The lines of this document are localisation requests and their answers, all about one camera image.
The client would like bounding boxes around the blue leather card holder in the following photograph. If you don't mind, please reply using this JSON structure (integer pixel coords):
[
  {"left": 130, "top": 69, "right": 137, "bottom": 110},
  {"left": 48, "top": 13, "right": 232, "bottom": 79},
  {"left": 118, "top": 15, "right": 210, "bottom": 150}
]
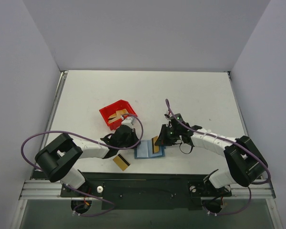
[{"left": 134, "top": 140, "right": 165, "bottom": 159}]

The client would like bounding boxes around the red plastic bin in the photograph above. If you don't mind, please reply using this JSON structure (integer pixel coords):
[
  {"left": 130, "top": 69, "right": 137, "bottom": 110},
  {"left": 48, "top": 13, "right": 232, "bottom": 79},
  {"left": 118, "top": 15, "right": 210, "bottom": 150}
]
[{"left": 99, "top": 100, "right": 136, "bottom": 130}]

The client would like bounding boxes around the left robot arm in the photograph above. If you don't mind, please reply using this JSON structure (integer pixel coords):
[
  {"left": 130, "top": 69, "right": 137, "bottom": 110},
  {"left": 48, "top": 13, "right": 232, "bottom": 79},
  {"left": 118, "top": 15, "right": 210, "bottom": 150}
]
[{"left": 35, "top": 125, "right": 139, "bottom": 197}]

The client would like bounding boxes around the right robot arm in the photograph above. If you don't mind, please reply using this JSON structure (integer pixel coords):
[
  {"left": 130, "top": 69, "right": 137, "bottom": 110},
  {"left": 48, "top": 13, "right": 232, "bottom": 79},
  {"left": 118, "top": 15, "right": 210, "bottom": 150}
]
[{"left": 155, "top": 113, "right": 269, "bottom": 195}]

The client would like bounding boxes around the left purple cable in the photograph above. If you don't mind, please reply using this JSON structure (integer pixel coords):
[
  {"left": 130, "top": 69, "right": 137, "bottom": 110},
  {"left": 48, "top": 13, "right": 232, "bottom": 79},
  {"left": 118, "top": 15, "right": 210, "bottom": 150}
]
[{"left": 20, "top": 114, "right": 144, "bottom": 217}]

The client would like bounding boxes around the purple cable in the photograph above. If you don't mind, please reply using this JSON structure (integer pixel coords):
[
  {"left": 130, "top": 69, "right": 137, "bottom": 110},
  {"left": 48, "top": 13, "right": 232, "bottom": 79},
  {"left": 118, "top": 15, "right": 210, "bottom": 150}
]
[
  {"left": 165, "top": 98, "right": 272, "bottom": 217},
  {"left": 20, "top": 114, "right": 144, "bottom": 217}
]

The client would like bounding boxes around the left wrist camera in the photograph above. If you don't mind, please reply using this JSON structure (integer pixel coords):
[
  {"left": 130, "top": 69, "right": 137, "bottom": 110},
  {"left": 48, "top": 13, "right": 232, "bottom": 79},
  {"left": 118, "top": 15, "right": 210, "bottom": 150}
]
[{"left": 121, "top": 116, "right": 135, "bottom": 128}]

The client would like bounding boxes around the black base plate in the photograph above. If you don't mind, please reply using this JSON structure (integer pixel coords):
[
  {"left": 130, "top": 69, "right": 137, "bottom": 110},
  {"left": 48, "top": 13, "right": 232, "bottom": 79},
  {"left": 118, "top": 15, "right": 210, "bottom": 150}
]
[{"left": 59, "top": 171, "right": 234, "bottom": 212}]

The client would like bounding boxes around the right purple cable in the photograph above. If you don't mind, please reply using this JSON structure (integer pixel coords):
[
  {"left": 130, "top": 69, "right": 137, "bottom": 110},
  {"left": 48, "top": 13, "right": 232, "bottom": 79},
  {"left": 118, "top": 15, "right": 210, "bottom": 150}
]
[{"left": 165, "top": 98, "right": 272, "bottom": 217}]

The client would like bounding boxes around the right aluminium side rail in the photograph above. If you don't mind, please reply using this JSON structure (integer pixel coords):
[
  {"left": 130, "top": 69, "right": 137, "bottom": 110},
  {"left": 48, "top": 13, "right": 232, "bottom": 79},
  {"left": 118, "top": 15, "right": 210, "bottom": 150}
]
[{"left": 226, "top": 71, "right": 263, "bottom": 178}]

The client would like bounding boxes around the aluminium front rail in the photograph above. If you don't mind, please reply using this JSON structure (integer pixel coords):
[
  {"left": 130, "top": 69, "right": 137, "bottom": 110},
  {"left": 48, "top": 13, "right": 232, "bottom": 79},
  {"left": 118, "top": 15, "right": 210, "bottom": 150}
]
[{"left": 19, "top": 180, "right": 276, "bottom": 200}]

